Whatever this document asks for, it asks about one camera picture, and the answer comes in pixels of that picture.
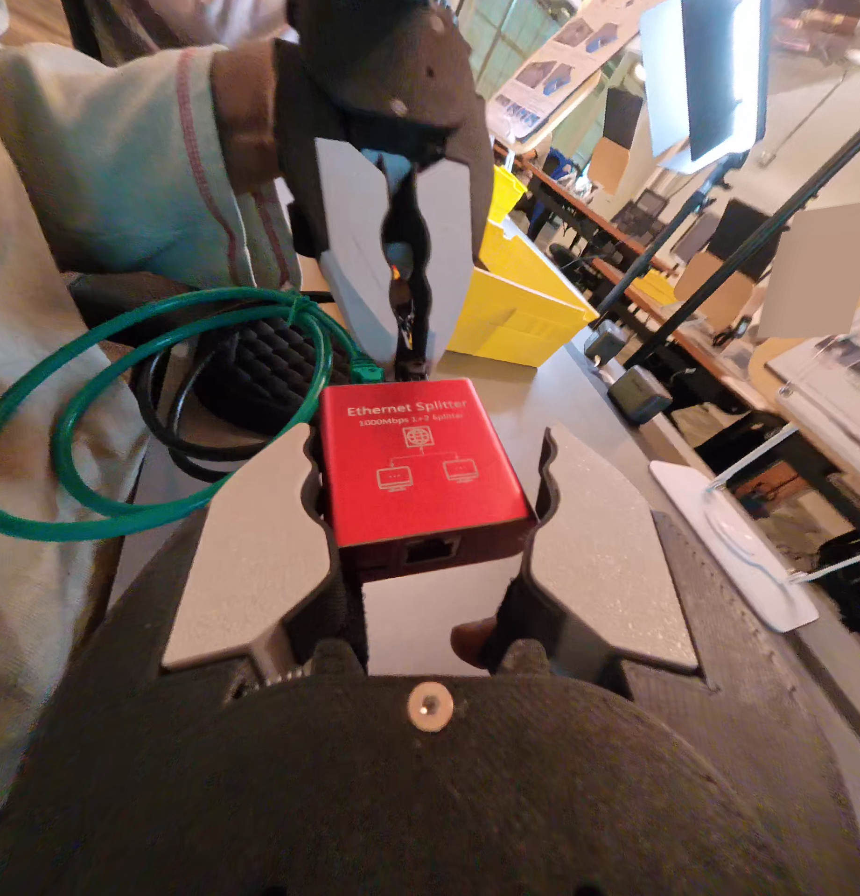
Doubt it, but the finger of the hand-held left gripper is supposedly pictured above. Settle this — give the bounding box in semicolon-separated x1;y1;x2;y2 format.
314;136;404;382
410;161;477;373

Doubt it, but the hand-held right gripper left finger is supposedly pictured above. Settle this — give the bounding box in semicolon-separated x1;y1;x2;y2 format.
160;422;343;676

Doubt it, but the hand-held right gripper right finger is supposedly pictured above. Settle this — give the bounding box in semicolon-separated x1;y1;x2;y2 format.
500;423;701;679

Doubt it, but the black usb cable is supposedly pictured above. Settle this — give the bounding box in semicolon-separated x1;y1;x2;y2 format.
136;308;431;485

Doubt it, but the green ethernet cable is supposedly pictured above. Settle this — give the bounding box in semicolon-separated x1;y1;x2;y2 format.
0;287;385;543

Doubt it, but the red ethernet splitter box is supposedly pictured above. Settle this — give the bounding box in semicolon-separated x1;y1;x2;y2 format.
319;378;539;582

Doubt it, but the person's left hand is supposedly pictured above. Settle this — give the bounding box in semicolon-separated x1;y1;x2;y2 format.
209;42;284;198

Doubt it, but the person's right hand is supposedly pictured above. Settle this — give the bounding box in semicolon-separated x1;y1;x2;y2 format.
449;617;502;669

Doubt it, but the small yellow plastic bin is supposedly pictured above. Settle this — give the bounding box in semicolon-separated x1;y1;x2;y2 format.
489;164;529;225

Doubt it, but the large yellow plastic bin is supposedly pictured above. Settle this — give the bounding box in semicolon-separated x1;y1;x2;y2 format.
447;217;600;369

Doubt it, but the white sign holder base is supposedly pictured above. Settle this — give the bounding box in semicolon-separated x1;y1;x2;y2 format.
649;458;820;635

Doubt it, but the long wooden table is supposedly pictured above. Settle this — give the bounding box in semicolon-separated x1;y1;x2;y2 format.
496;140;683;281

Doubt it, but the large grey charger block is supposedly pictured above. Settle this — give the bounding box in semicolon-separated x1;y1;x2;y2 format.
607;367;673;427

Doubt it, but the brown cardboard sheet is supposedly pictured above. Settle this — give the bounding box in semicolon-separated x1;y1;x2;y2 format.
587;136;631;195

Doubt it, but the white poster board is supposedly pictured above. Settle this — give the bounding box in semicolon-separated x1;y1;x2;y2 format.
486;0;667;145

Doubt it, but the small grey charger block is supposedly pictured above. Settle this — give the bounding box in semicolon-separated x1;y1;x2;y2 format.
585;321;629;367

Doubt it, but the studio light panel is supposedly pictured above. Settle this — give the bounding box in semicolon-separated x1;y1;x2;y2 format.
638;0;771;176

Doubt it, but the black light stand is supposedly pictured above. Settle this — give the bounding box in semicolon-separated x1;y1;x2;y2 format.
596;112;860;368

